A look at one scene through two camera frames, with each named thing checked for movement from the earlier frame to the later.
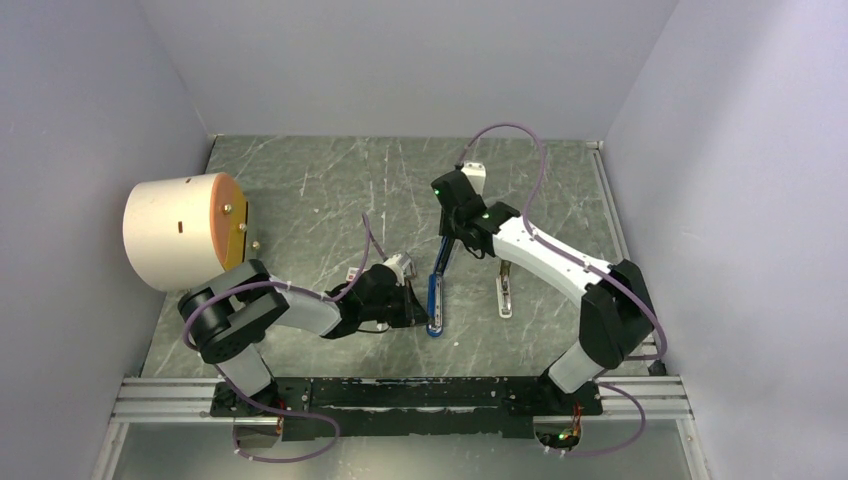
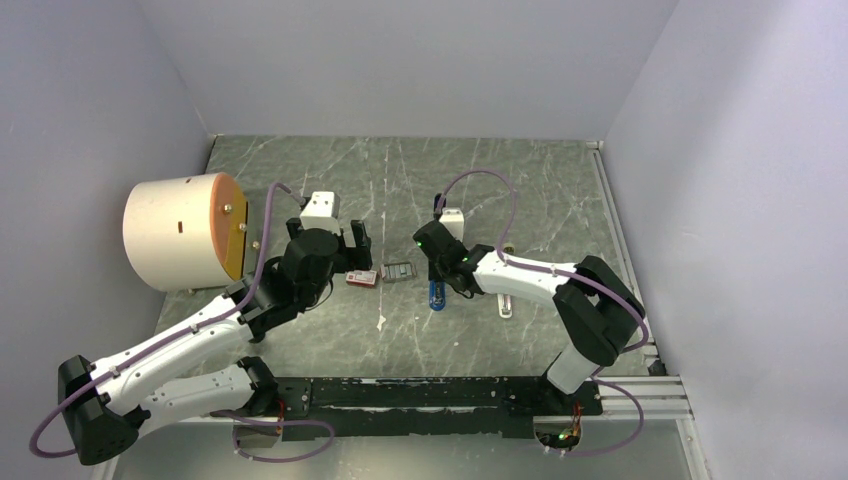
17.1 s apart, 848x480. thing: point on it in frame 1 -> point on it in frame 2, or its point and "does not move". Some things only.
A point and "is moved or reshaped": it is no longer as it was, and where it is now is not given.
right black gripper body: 448,227 -> 435,272
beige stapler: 503,290 does not move
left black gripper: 412,313 -> 353,257
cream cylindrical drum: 183,230 does not move
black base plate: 405,408 does not move
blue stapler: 434,306 is moved or reshaped
